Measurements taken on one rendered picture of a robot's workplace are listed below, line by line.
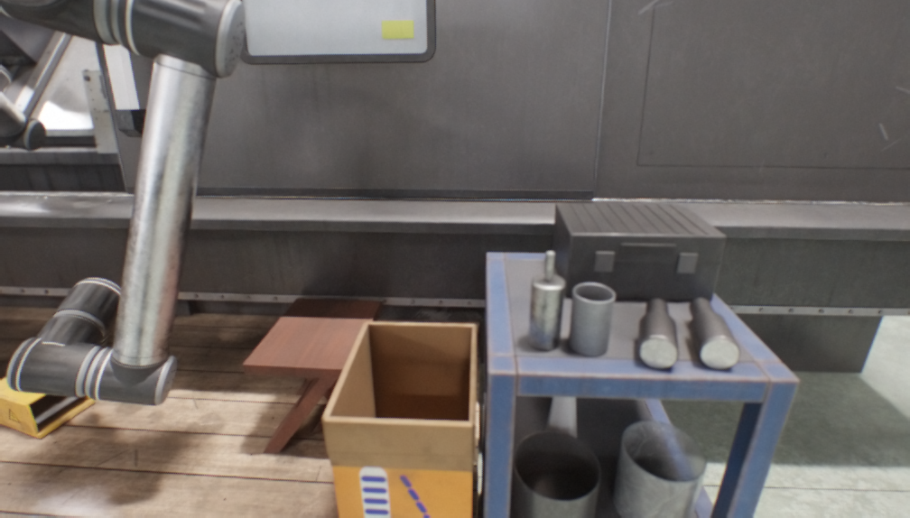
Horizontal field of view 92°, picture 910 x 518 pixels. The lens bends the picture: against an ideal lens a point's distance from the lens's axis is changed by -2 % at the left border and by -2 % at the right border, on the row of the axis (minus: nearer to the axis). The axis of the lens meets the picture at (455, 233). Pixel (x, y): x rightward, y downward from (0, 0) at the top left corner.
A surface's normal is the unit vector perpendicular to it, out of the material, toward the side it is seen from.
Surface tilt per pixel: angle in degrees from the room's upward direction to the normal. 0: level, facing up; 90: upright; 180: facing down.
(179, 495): 0
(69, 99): 45
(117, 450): 0
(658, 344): 90
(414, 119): 87
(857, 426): 0
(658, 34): 87
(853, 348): 90
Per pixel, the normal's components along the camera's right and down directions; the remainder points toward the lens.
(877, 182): -0.06, 0.30
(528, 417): 0.00, -0.93
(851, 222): -0.04, -0.62
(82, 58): -0.04, -0.41
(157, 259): 0.58, 0.35
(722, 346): -0.28, 0.34
